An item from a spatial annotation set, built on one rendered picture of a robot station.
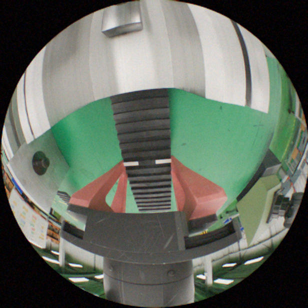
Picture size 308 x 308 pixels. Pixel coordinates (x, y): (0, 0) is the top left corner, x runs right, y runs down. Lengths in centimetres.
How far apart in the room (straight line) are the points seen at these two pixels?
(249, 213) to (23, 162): 51
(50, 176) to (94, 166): 8
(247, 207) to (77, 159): 46
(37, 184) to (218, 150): 25
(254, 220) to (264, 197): 8
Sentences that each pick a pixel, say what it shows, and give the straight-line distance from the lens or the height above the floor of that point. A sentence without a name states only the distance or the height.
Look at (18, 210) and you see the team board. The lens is 312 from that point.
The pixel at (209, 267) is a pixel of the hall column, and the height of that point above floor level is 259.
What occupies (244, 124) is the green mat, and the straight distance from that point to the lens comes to 17.
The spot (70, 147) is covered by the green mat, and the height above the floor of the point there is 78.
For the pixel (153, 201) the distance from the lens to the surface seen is 16.
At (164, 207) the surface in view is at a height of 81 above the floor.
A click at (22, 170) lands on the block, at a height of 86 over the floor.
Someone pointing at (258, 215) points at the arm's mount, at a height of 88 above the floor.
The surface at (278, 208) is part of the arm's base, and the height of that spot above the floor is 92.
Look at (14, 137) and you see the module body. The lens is 17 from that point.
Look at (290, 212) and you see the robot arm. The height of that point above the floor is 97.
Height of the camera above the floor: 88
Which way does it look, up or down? 53 degrees down
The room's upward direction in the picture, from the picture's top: 177 degrees clockwise
